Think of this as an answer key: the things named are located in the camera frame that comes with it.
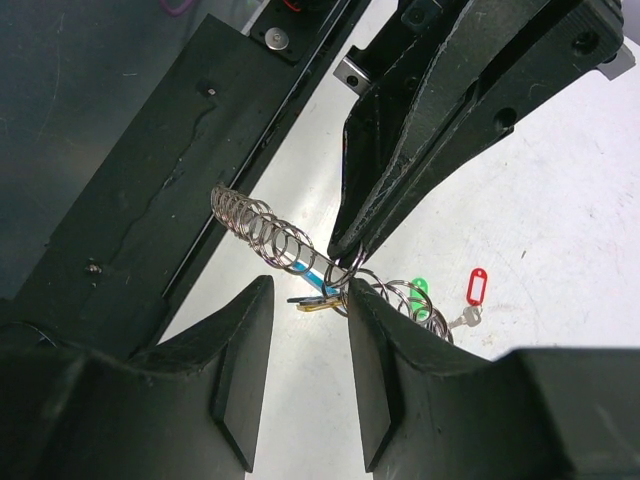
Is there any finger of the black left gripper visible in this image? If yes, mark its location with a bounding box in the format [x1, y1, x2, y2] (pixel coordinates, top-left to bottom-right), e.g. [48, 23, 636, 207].
[359, 1, 624, 256]
[327, 0, 551, 261]

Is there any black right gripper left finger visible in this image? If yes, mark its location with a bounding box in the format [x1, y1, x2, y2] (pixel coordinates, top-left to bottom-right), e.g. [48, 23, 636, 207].
[1, 275, 274, 479]

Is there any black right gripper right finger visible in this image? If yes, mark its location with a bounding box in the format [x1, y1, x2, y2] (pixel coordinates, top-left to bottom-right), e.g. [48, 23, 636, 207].
[348, 279, 639, 479]

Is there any red tag key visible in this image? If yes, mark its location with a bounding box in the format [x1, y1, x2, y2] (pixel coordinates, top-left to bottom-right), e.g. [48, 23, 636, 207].
[448, 267, 488, 330]

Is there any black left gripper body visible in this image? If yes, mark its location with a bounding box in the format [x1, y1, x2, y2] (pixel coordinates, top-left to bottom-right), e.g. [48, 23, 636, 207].
[347, 1, 473, 95]

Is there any green tag key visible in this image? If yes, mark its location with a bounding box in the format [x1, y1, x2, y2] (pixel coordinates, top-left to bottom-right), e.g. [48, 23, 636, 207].
[409, 277, 431, 322]

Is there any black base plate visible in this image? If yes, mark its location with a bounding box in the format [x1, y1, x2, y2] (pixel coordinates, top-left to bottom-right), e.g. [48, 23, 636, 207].
[1, 1, 367, 358]

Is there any yellow tag key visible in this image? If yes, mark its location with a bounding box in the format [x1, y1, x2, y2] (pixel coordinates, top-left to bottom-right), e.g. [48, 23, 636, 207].
[296, 299, 344, 315]

